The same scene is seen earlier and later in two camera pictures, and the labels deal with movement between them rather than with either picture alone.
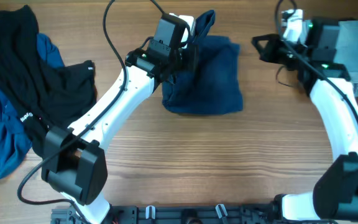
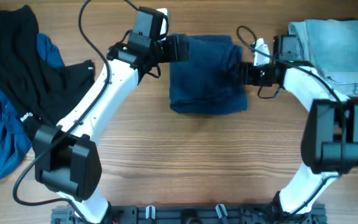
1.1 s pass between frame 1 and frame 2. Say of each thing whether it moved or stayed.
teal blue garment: stayed
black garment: stayed
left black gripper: moved
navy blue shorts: moved
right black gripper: moved
